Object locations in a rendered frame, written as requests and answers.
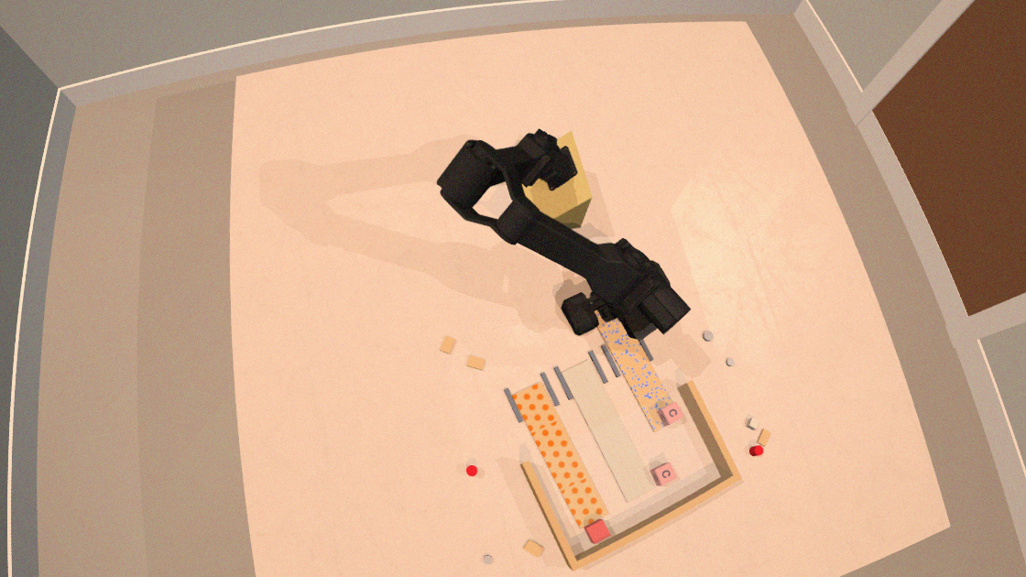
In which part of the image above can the orange polka-dotted strip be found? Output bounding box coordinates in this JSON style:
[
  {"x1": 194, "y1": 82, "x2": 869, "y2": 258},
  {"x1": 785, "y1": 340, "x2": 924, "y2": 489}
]
[{"x1": 512, "y1": 382, "x2": 571, "y2": 454}]

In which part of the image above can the orange strip with blue dots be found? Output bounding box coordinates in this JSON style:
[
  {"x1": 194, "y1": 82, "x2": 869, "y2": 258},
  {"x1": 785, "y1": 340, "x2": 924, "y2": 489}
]
[{"x1": 595, "y1": 310, "x2": 667, "y2": 407}]

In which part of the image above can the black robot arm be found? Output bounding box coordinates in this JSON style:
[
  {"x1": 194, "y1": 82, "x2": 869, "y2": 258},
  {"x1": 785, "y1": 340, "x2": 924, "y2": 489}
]
[{"x1": 437, "y1": 129, "x2": 690, "y2": 340}]

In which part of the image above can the tan flat strip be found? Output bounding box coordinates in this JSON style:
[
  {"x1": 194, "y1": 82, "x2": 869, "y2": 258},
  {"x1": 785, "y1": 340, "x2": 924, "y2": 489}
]
[{"x1": 562, "y1": 360, "x2": 619, "y2": 431}]

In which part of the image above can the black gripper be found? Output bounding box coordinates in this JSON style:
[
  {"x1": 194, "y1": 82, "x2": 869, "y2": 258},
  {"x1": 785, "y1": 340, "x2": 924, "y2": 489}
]
[{"x1": 561, "y1": 260, "x2": 671, "y2": 336}]

